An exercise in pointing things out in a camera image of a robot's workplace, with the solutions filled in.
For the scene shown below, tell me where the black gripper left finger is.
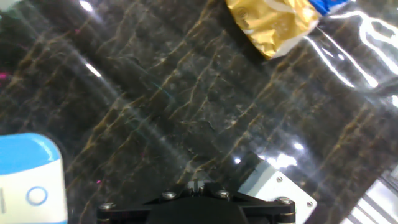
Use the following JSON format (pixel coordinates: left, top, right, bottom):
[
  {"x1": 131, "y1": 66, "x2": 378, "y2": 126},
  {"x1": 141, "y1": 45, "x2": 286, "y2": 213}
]
[{"x1": 96, "y1": 181, "x2": 197, "y2": 224}]

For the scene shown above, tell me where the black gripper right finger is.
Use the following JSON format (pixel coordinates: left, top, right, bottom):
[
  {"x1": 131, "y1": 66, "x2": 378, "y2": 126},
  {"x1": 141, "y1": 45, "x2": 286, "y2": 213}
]
[{"x1": 196, "y1": 181, "x2": 296, "y2": 224}]

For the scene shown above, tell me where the blue white handheld device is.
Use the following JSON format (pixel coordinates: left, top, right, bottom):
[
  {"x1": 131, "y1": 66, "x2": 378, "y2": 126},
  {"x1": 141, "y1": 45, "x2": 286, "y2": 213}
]
[{"x1": 0, "y1": 133, "x2": 68, "y2": 224}]

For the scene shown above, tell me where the grey green push button box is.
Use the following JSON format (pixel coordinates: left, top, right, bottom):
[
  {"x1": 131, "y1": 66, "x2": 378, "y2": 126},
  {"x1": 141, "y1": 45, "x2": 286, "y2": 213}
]
[{"x1": 238, "y1": 160, "x2": 318, "y2": 224}]

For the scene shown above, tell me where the black marble pattern mat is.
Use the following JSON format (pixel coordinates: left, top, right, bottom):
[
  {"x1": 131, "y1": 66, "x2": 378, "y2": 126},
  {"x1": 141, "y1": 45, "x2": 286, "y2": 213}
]
[{"x1": 0, "y1": 0, "x2": 398, "y2": 224}]

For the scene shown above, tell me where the gold foil package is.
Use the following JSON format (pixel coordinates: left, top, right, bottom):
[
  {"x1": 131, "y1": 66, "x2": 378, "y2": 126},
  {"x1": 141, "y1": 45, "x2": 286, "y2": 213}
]
[{"x1": 225, "y1": 0, "x2": 320, "y2": 60}]

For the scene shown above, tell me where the blue tissue pack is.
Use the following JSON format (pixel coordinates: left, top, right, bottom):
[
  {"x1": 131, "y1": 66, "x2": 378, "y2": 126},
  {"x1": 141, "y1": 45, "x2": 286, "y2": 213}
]
[{"x1": 307, "y1": 0, "x2": 352, "y2": 16}]

